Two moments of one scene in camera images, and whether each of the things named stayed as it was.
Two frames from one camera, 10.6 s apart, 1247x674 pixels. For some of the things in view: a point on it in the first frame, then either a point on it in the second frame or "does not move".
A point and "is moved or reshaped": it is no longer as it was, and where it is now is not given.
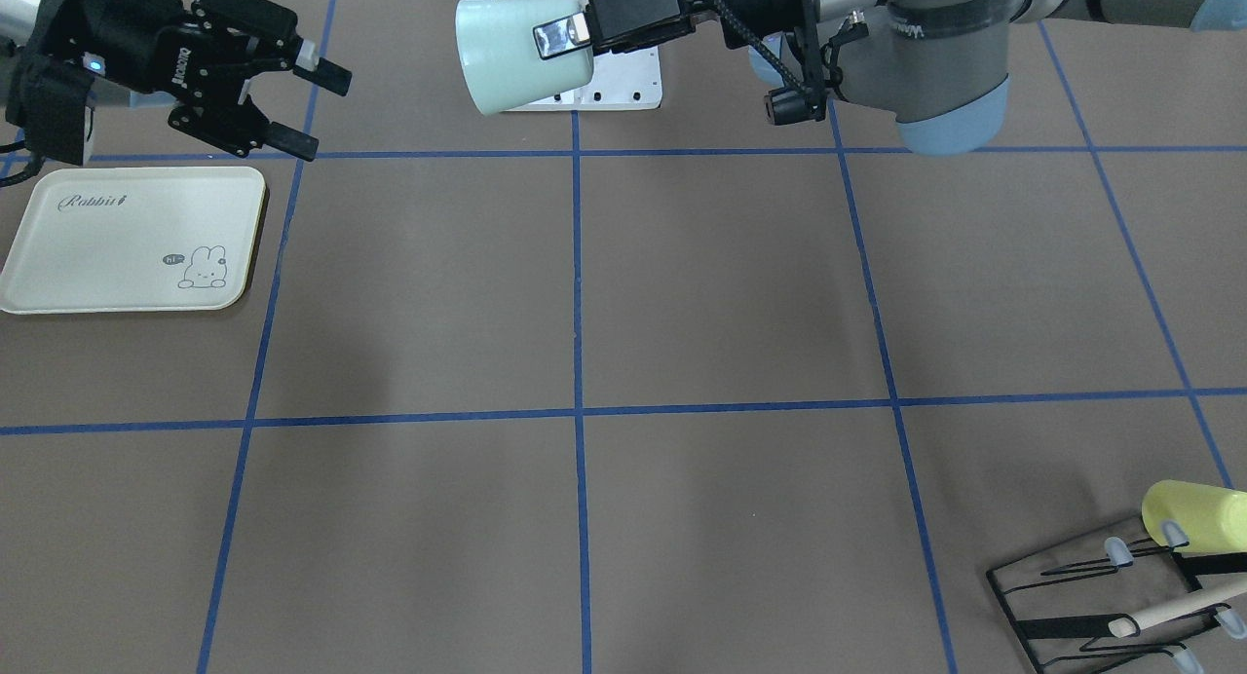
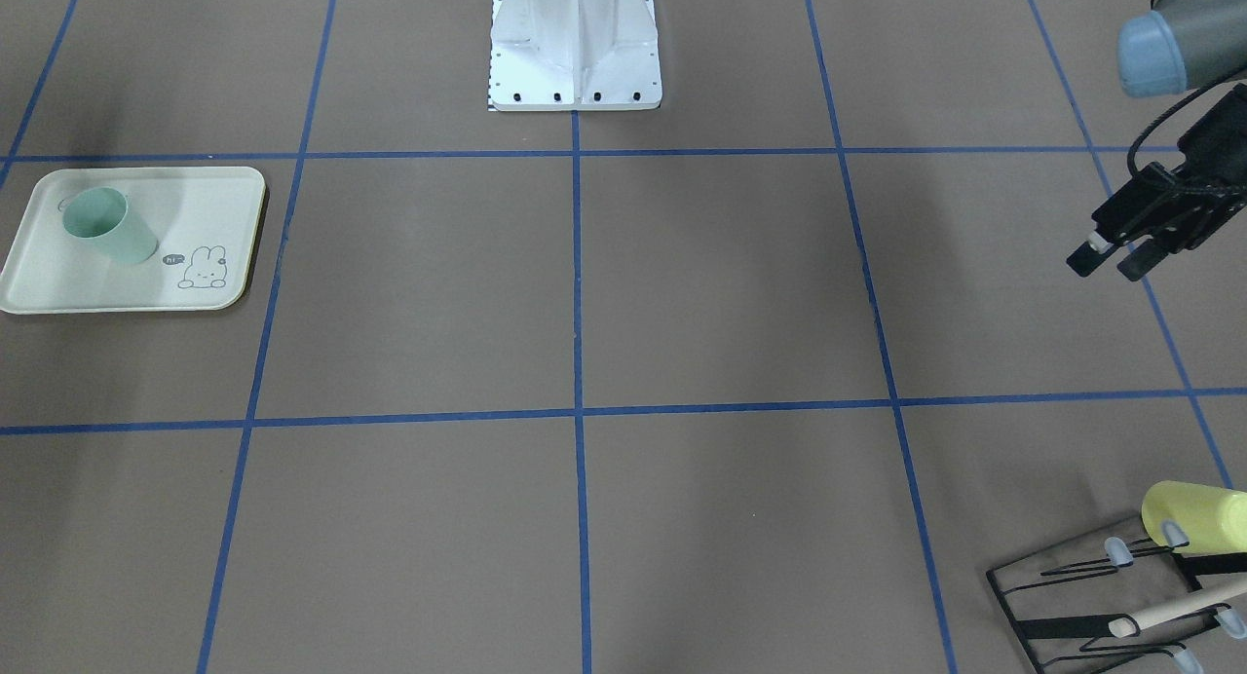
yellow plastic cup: x=1213 y=519 does not move
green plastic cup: x=499 y=56 is moved or reshaped
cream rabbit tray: x=136 y=239 does not move
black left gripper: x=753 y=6 → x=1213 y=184
